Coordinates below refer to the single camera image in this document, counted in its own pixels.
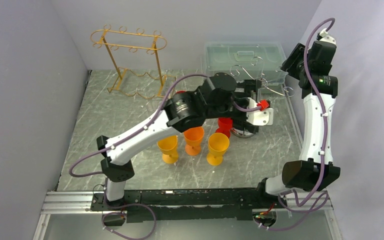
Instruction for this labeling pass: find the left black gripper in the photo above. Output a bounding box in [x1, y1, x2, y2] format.
[206, 80, 261, 133]

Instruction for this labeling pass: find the silver wire glass rack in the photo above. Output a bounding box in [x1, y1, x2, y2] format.
[229, 56, 295, 98]

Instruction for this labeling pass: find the clear ribbed wine glass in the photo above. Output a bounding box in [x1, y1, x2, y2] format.
[230, 126, 259, 139]

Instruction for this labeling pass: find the yellow goblet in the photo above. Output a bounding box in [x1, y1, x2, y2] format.
[206, 132, 230, 166]
[157, 135, 179, 164]

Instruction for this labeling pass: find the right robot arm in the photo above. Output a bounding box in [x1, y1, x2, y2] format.
[255, 40, 341, 208]

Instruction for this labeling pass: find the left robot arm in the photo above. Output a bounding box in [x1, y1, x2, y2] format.
[96, 73, 264, 210]

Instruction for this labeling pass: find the clear plastic storage box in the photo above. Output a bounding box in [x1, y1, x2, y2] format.
[203, 41, 287, 86]

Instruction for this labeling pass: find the red goblet right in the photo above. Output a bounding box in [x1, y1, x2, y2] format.
[215, 117, 233, 138]

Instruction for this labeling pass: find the orange goblet centre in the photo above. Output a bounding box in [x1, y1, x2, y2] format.
[183, 126, 205, 156]

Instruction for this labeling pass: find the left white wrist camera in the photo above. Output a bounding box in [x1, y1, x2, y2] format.
[246, 107, 274, 126]

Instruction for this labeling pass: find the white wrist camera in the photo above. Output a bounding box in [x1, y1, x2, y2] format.
[246, 107, 274, 126]
[316, 28, 336, 45]

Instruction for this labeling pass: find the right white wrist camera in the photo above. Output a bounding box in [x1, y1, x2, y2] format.
[316, 28, 336, 45]

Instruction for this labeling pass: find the gold wire glass rack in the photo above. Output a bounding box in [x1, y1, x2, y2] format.
[89, 24, 177, 100]

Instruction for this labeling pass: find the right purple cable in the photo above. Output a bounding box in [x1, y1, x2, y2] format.
[252, 17, 336, 232]

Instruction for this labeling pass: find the purple cable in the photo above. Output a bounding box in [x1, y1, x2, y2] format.
[68, 73, 272, 240]
[252, 17, 336, 232]

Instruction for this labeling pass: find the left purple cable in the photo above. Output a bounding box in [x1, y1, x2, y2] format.
[68, 73, 272, 240]

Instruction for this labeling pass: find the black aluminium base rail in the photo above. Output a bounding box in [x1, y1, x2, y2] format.
[41, 187, 333, 223]

